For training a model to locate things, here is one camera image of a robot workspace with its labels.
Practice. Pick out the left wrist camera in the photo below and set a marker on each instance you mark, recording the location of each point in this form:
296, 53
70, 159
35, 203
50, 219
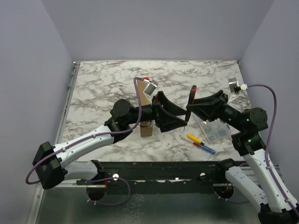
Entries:
150, 87

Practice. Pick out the blue red handled screwdriver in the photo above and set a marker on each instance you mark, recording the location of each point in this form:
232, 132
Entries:
202, 147

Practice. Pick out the yellow handled screwdriver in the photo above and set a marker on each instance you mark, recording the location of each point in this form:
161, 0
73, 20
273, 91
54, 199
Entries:
194, 139

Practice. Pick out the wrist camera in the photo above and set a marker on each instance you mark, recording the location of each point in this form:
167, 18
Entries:
150, 87
235, 89

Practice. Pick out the aluminium frame rail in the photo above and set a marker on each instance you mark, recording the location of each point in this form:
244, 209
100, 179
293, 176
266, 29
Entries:
70, 90

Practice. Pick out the black front mounting rail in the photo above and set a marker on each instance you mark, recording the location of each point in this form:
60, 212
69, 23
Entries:
161, 177

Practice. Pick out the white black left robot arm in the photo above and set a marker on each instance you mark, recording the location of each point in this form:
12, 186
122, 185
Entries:
56, 163

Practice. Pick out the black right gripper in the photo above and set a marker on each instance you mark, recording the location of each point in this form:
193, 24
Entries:
219, 106

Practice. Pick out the brown cardboard express box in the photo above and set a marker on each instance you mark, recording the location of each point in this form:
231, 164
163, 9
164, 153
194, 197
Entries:
146, 125

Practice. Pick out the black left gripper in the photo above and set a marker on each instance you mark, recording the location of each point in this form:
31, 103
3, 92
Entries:
166, 121

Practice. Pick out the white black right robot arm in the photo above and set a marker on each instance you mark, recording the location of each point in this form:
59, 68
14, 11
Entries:
270, 197

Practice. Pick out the clear plastic parts box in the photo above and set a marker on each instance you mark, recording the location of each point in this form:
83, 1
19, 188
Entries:
213, 131

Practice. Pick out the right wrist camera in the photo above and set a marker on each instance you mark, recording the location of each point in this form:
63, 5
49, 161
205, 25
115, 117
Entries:
235, 89

